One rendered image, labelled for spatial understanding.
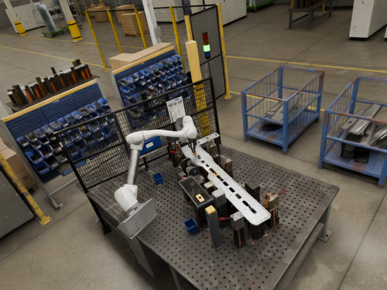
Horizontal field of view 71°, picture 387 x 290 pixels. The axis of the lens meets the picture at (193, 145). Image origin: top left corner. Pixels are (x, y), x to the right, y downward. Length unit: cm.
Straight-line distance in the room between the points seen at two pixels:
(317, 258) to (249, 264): 110
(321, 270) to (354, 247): 47
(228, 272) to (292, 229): 68
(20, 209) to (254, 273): 324
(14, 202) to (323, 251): 384
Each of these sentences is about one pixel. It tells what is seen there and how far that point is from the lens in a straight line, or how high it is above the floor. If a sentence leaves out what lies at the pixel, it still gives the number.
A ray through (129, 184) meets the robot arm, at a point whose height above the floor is 96.
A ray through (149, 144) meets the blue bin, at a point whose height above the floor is 111.
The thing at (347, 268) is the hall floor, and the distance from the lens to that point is 335.
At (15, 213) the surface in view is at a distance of 447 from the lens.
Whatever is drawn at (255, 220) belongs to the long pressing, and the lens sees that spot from 229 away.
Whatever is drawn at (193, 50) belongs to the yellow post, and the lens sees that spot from 332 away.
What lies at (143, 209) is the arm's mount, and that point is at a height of 90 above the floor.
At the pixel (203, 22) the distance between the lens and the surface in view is 561.
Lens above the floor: 276
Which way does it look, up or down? 34 degrees down
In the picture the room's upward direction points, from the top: 11 degrees counter-clockwise
